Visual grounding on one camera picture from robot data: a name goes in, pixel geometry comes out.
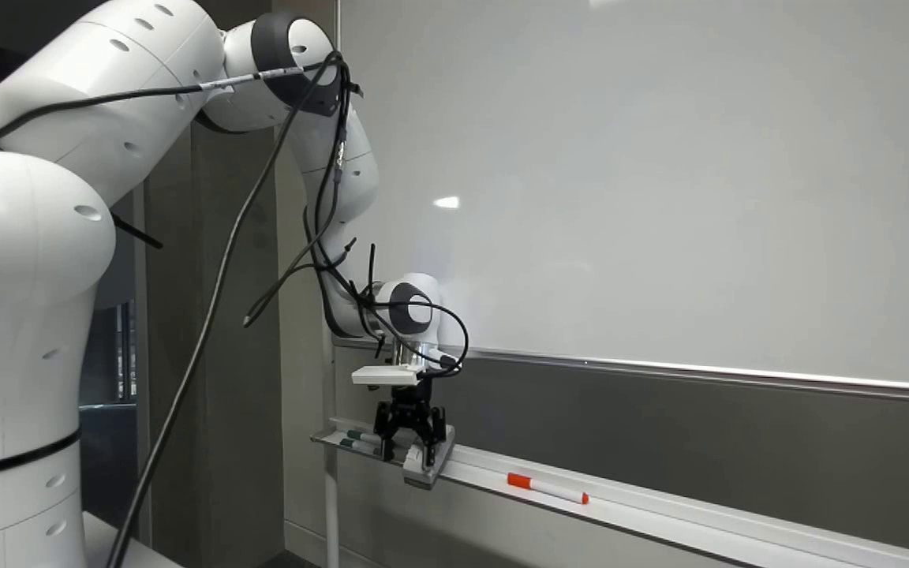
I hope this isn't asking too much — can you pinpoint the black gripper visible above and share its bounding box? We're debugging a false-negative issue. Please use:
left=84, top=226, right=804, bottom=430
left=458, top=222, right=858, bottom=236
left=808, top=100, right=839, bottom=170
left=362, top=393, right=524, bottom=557
left=377, top=382, right=444, bottom=464

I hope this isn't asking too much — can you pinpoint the grey whiteboard eraser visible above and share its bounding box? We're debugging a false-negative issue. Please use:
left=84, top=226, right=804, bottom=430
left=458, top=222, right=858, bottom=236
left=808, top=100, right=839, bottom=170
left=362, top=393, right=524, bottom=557
left=400, top=430, right=455, bottom=489

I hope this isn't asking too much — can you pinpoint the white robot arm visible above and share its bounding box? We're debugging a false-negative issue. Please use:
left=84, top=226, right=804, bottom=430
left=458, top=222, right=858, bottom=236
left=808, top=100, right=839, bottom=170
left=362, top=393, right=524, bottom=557
left=0, top=0, right=455, bottom=568

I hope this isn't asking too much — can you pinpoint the green whiteboard marker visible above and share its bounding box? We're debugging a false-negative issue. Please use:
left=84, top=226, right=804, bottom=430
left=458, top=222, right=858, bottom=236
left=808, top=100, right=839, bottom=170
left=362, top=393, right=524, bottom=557
left=346, top=430, right=383, bottom=445
left=341, top=439, right=385, bottom=461

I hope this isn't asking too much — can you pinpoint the red whiteboard marker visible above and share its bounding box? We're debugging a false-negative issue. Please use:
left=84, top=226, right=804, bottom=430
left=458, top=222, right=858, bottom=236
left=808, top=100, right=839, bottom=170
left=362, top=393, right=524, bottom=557
left=504, top=472, right=589, bottom=504

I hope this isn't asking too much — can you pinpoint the whiteboard marker tray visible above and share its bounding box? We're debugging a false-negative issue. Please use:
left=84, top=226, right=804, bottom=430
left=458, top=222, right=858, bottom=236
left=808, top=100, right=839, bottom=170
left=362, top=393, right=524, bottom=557
left=316, top=419, right=909, bottom=568

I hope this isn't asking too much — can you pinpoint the whiteboard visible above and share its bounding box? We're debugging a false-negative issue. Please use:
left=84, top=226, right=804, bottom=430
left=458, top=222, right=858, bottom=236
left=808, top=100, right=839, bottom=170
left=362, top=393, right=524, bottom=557
left=341, top=0, right=909, bottom=389

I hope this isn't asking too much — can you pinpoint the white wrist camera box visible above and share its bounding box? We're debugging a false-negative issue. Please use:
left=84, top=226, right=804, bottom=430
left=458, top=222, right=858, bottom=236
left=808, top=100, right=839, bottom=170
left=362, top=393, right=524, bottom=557
left=350, top=367, right=421, bottom=389

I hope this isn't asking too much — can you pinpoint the white whiteboard stand post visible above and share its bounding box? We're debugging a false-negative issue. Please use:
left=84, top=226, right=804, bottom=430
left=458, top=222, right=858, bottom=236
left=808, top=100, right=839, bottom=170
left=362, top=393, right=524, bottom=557
left=320, top=326, right=341, bottom=568

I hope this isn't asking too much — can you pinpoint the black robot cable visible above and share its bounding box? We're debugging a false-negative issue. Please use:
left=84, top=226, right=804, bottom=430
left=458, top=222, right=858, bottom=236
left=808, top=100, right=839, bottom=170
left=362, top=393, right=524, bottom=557
left=0, top=48, right=475, bottom=568

